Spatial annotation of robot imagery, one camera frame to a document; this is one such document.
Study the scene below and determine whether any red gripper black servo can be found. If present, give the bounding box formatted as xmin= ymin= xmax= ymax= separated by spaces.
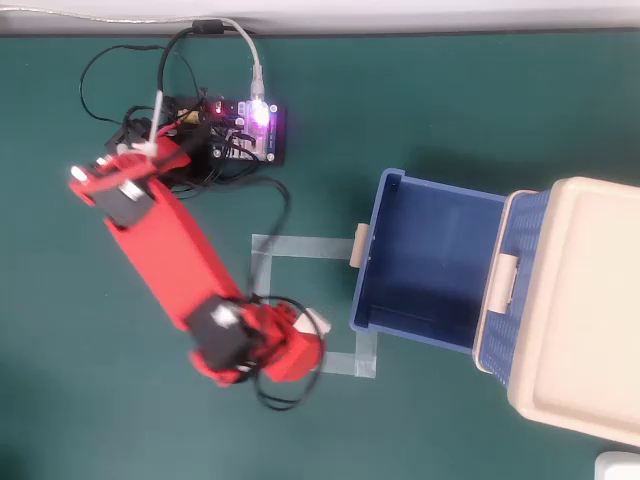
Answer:
xmin=187 ymin=298 xmax=325 ymax=389

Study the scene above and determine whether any white studded building block cube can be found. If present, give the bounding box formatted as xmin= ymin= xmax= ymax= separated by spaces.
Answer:
xmin=293 ymin=306 xmax=333 ymax=338

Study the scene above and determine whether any blue wicker drawer taped handle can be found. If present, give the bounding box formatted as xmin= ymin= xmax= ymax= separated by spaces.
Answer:
xmin=348 ymin=168 xmax=522 ymax=357

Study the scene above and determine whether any black controller circuit board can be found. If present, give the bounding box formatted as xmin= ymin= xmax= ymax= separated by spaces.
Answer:
xmin=167 ymin=94 xmax=291 ymax=168

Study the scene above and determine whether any white zip tie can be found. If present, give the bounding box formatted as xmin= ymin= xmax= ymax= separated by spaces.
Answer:
xmin=131 ymin=89 xmax=164 ymax=157

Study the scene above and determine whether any blue wicker drawer plain handle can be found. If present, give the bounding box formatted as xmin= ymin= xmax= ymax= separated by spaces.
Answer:
xmin=472 ymin=188 xmax=551 ymax=397

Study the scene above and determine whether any grey USB cable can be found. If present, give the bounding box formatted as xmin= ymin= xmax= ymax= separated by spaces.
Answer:
xmin=0 ymin=7 xmax=267 ymax=102

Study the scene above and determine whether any beige plastic drawer cabinet frame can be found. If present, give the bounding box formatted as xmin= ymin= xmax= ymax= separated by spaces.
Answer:
xmin=472 ymin=175 xmax=640 ymax=449

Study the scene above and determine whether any black cable with ferrite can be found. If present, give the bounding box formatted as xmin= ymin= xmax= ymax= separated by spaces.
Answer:
xmin=158 ymin=18 xmax=257 ymax=95

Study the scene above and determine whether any thin black looping cable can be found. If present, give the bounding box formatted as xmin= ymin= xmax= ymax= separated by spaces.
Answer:
xmin=79 ymin=43 xmax=202 ymax=127

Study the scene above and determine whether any white object at frame edge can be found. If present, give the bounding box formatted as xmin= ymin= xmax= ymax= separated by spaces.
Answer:
xmin=593 ymin=451 xmax=640 ymax=480

